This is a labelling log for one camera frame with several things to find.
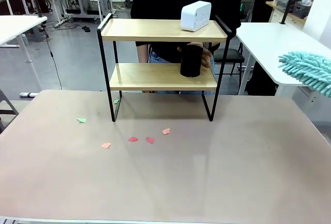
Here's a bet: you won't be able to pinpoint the person right forearm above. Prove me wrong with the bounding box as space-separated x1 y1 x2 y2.
137 45 150 64

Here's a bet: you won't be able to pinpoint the wooden topped desk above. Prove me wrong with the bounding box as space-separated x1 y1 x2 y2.
265 1 307 24

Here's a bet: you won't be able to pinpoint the white rounded box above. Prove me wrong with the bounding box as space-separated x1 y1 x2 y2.
180 0 212 32

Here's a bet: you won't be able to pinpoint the black chair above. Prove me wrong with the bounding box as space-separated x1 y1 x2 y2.
212 41 246 86

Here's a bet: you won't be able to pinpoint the person torso in black sweater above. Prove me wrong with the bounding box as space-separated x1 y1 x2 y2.
130 0 243 64

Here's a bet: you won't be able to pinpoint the black cylindrical container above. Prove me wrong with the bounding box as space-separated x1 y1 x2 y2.
179 44 203 78

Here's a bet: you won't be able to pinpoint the white table with rounded corner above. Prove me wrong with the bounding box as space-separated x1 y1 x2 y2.
235 22 331 97

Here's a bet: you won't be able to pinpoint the white table with slanted legs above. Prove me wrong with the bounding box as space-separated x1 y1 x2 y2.
0 14 49 90

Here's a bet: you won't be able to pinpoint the black floor cable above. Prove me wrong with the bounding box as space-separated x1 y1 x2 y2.
46 33 63 91

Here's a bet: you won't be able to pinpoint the two-tier wooden black-framed shelf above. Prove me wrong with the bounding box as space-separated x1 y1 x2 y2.
97 13 233 123

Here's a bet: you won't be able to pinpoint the grey metal chair frame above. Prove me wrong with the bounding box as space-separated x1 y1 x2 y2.
0 88 20 133

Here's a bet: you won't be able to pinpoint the person blue jeans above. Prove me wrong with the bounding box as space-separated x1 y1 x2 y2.
142 50 216 96

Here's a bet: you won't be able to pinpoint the dark plastic crate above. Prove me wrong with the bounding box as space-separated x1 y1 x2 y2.
293 0 311 17

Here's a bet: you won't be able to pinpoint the teal microfibre duster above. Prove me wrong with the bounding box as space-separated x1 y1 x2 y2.
278 50 331 98

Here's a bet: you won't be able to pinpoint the person left hand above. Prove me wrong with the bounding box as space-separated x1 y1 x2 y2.
177 42 214 70

